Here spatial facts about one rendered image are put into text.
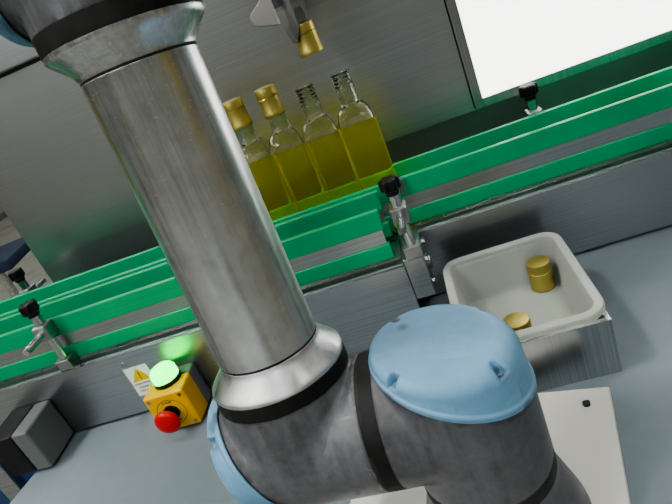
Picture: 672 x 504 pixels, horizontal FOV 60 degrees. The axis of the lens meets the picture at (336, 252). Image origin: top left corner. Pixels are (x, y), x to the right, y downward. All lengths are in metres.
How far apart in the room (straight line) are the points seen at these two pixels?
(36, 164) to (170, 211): 0.88
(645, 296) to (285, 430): 0.58
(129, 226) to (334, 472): 0.87
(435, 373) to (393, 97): 0.69
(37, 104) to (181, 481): 0.73
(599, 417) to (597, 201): 0.39
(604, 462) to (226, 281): 0.41
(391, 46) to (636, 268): 0.52
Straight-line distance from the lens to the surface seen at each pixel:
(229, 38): 1.06
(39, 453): 1.11
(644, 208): 1.01
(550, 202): 0.95
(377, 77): 1.04
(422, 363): 0.44
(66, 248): 1.34
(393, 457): 0.46
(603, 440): 0.67
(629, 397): 0.75
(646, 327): 0.84
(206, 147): 0.41
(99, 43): 0.40
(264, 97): 0.92
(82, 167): 1.24
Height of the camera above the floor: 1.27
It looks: 24 degrees down
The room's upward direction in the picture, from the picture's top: 23 degrees counter-clockwise
